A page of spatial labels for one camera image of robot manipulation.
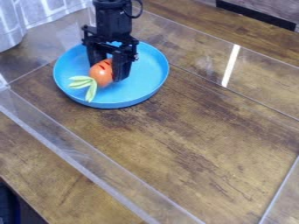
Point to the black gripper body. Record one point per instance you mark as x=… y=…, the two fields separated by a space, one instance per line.
x=112 y=28

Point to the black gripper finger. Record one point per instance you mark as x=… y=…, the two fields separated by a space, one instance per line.
x=123 y=58
x=93 y=55

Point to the orange toy carrot green leaves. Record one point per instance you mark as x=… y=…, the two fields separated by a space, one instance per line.
x=100 y=76

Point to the blue round plastic tray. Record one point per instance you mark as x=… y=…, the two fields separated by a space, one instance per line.
x=147 y=77

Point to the white grey checked curtain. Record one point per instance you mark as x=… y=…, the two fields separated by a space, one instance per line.
x=20 y=15

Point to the dark wooden furniture edge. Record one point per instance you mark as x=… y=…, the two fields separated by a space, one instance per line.
x=256 y=15

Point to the clear acrylic enclosure wall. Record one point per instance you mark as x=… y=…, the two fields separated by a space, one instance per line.
x=204 y=154

